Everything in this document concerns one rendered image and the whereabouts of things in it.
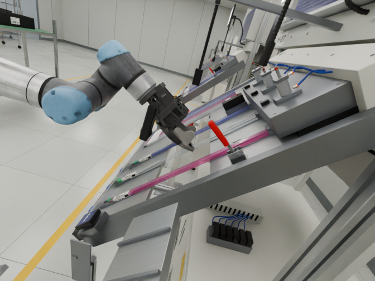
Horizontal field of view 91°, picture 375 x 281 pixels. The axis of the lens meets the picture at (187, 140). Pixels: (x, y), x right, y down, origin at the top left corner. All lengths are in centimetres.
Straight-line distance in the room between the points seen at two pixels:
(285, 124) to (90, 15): 1046
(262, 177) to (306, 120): 13
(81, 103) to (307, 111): 43
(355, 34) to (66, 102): 60
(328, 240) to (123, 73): 57
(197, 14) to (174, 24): 105
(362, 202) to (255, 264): 47
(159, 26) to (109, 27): 225
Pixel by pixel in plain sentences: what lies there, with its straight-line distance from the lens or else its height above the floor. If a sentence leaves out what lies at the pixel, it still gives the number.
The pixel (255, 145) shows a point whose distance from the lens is 43.
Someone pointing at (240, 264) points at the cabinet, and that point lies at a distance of 77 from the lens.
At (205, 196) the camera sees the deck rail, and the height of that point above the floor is 95.
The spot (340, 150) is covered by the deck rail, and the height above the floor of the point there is 112.
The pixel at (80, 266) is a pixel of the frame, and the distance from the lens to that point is 63.
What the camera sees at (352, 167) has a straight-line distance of 66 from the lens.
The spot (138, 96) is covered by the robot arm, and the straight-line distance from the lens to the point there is 52.
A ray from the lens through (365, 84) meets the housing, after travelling 40.
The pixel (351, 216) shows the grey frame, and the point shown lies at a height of 103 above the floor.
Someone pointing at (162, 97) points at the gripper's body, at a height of 108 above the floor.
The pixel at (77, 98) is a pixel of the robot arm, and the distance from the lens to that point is 43.
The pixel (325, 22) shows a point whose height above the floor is 134.
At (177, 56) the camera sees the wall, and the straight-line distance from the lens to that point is 923.
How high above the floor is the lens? 121
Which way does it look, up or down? 26 degrees down
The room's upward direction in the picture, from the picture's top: 16 degrees clockwise
